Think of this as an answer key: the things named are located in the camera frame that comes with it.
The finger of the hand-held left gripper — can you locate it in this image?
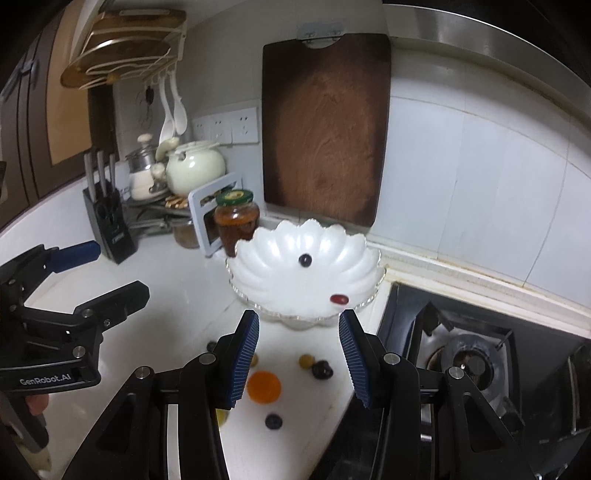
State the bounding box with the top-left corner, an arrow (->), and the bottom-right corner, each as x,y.
21,281 -> 151,379
0,240 -> 101,305

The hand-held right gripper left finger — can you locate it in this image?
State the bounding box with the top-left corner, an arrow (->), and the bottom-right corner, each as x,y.
62,310 -> 260,480

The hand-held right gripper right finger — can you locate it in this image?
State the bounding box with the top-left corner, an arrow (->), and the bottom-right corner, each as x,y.
338,310 -> 525,480

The small orange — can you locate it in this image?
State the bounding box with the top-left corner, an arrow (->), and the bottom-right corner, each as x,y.
246,370 -> 282,404

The white scalloped bowl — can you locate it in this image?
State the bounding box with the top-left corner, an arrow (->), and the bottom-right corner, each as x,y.
225,219 -> 385,330

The person's left hand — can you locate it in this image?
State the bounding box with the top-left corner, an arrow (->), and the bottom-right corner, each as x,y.
25,394 -> 49,418

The black knife block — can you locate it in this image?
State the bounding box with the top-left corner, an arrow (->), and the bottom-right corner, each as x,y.
82,185 -> 138,265

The steel pot with lid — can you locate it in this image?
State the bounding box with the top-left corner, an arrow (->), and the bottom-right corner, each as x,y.
126,134 -> 160,174

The glass jar green lid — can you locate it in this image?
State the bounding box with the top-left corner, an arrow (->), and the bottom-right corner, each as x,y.
213,189 -> 260,258

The brown wooden cabinet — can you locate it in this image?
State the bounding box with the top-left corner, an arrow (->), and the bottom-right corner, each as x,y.
0,0 -> 116,222

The cream ceramic teapot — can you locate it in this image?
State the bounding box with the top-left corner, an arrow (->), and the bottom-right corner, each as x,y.
157,138 -> 227,198

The white plastic spoon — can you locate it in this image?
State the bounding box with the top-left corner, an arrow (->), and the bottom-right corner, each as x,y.
159,80 -> 174,146
170,76 -> 188,134

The black gas stove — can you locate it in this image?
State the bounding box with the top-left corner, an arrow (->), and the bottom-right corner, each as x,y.
376,281 -> 591,480

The round wooden board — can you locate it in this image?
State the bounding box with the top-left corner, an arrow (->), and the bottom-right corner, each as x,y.
60,37 -> 176,88

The brown wooden cutting board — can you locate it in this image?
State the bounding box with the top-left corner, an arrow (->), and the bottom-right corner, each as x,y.
262,33 -> 392,228

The rectangular wooden board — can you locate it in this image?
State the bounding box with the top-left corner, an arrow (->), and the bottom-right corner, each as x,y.
95,9 -> 185,33

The steel range hood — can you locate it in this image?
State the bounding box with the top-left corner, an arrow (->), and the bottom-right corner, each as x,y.
383,4 -> 591,112

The white plastic frame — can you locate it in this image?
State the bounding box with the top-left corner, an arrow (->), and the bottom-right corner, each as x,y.
188,172 -> 245,257

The white wire wall rack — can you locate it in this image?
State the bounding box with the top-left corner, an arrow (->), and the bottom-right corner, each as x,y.
65,11 -> 188,90

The metal wall hook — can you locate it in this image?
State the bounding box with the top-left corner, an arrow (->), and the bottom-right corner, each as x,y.
298,25 -> 342,49

